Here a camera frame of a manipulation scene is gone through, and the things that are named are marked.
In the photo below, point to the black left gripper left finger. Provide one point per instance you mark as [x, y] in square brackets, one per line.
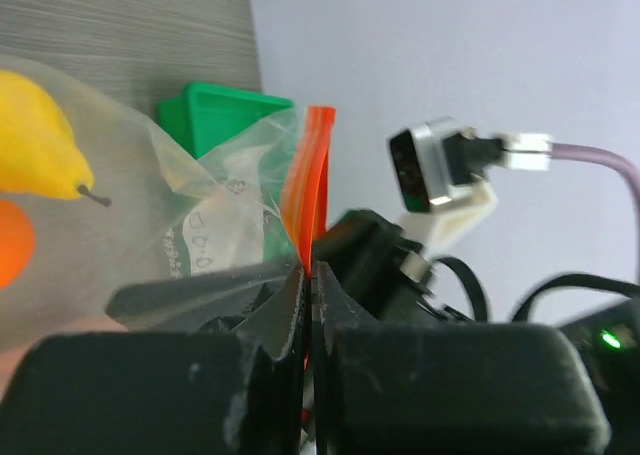
[150, 395]

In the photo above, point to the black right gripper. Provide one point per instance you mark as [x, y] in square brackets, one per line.
[376, 265]

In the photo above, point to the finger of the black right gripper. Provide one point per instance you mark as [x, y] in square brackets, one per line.
[220, 300]

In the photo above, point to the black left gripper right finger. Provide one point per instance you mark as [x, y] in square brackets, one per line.
[464, 388]

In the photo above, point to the clear zip bag orange seal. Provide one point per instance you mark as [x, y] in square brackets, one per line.
[85, 252]

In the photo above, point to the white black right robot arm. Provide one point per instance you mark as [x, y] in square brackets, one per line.
[599, 317]

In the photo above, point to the orange fake orange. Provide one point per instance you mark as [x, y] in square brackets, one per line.
[18, 242]

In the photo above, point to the yellow fake fruit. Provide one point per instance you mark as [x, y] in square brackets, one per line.
[39, 154]

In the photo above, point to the green plastic bin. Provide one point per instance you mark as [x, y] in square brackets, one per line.
[246, 142]

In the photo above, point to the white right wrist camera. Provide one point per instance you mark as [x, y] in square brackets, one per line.
[441, 168]

